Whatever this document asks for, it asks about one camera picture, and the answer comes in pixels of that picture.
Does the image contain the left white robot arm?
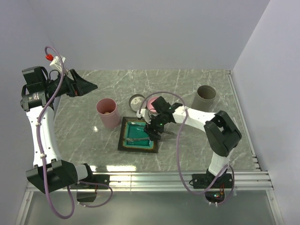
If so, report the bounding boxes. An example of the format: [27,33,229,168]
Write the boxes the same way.
[20,66,98,193]

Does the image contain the pink round lid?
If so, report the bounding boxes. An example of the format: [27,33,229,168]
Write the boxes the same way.
[147,97,157,113]

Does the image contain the aluminium front rail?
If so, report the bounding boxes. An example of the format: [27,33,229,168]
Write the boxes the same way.
[16,171,284,225]

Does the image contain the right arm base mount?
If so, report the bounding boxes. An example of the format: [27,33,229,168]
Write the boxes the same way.
[189,171,235,206]

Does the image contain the pink cylindrical container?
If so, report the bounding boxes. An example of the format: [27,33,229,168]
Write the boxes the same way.
[96,98,121,129]

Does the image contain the grey cylindrical container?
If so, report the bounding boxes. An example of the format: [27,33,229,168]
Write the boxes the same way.
[191,85,216,112]

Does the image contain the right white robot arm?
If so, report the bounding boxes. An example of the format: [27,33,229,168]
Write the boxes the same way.
[136,97,242,188]

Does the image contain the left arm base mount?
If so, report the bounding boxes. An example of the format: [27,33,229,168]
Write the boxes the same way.
[75,174,113,206]

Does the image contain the grey round lid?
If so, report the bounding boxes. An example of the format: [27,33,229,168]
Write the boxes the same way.
[129,94,145,112]

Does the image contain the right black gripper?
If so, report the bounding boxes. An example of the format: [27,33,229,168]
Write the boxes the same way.
[144,112,167,142]

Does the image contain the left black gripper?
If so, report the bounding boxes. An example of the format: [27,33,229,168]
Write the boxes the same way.
[44,69,97,98]

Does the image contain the square black teal plate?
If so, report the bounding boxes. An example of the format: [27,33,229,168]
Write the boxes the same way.
[118,117,158,154]

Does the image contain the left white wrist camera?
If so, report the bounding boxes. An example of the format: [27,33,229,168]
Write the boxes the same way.
[50,56,66,73]

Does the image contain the metal tongs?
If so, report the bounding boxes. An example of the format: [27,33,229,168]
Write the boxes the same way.
[124,122,175,142]

